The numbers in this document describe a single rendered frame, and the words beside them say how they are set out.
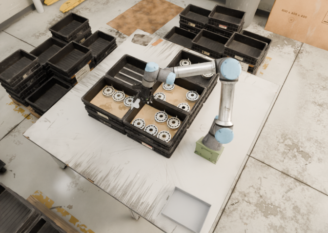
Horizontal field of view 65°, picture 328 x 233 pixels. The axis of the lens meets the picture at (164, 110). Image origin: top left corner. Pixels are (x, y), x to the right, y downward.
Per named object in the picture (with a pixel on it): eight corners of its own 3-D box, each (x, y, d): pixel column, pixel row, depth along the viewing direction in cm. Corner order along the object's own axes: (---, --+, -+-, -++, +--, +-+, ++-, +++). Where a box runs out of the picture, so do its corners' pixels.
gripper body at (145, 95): (143, 105, 168) (147, 90, 160) (135, 97, 171) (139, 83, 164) (152, 102, 173) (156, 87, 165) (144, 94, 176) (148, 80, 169)
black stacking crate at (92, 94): (145, 102, 209) (144, 93, 200) (123, 129, 195) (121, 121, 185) (107, 84, 221) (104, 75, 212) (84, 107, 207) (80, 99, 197)
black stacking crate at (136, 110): (188, 123, 197) (189, 114, 188) (169, 153, 182) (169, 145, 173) (145, 103, 209) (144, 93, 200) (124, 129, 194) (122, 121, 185)
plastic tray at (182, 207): (211, 206, 171) (212, 204, 167) (198, 235, 161) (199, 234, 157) (174, 187, 179) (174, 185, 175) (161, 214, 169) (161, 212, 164)
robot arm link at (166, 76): (176, 71, 165) (160, 66, 165) (176, 74, 155) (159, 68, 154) (173, 83, 168) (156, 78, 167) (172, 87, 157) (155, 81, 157)
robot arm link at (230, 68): (229, 137, 176) (238, 57, 160) (234, 146, 162) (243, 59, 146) (212, 136, 177) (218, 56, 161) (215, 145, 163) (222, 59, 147)
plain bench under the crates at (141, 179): (257, 126, 290) (280, 85, 233) (190, 265, 211) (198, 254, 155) (142, 72, 341) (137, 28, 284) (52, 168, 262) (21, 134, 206)
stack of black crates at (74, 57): (82, 68, 327) (71, 40, 290) (100, 77, 317) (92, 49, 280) (59, 88, 307) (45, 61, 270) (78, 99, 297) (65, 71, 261)
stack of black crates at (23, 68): (36, 76, 320) (19, 48, 283) (53, 85, 310) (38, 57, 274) (10, 97, 300) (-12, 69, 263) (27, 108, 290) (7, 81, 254)
